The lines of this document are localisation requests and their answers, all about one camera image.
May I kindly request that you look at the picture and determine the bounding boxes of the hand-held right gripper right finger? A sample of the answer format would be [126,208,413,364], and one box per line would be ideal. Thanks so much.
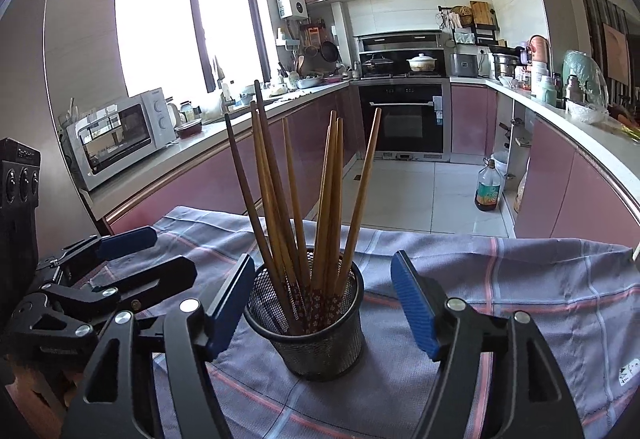
[390,249,586,439]

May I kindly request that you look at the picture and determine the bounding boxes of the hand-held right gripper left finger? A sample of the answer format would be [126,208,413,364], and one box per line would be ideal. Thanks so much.
[60,253,257,439]

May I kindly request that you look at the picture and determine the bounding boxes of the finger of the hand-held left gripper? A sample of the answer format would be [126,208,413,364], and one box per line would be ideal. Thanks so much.
[42,255,198,317]
[37,225,158,282]

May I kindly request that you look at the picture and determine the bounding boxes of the black mesh utensil holder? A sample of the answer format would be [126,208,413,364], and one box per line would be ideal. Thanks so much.
[243,246,365,382]

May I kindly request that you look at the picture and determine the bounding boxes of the bundle of wooden chopsticks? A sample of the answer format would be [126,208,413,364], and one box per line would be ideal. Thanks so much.
[224,80,382,335]

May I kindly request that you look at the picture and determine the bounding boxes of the blue-grey checked cloth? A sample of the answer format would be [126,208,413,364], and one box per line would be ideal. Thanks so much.
[75,205,640,439]

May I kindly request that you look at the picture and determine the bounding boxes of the pink lower cabinets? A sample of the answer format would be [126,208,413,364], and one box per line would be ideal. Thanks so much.
[450,84,640,260]
[92,86,361,235]

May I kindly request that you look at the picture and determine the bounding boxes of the white microwave oven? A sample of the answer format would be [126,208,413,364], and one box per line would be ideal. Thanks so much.
[65,88,177,192]

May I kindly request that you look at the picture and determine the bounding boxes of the oil bottle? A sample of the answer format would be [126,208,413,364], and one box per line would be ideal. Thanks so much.
[474,159,502,212]

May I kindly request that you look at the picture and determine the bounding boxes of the kitchen faucet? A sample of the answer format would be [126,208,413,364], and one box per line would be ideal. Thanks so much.
[212,56,236,112]

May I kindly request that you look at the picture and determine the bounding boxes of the black built-in oven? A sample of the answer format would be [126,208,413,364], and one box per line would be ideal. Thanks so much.
[357,81,446,154]

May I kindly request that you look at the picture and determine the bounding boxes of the kitchen window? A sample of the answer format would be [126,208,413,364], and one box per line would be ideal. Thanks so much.
[115,0,266,97]

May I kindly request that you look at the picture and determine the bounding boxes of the black cooking pot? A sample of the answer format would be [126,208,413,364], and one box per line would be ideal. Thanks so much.
[361,54,396,77]

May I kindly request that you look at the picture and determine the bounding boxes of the white casserole pot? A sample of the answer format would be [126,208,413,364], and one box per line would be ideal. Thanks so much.
[406,53,440,72]

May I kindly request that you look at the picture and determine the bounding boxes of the silver countertop appliance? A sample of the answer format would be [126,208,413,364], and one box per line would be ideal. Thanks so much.
[450,53,479,77]

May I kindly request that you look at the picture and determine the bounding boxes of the pale green jar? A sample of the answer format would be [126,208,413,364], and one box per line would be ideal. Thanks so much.
[531,61,556,104]

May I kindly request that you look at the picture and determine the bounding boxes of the steel pot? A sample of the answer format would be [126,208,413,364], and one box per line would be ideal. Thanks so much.
[492,53,523,77]

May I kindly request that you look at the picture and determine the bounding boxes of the glass bowl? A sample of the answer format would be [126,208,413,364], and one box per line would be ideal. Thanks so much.
[566,100,608,124]

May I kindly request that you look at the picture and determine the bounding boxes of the steel range hood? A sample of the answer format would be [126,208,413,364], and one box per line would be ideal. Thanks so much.
[354,31,446,52]

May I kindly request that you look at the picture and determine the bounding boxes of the pink kettle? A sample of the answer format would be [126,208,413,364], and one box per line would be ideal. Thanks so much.
[529,35,551,64]

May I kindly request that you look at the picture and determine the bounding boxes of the black wall rack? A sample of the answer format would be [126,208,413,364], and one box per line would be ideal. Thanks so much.
[439,1,501,47]

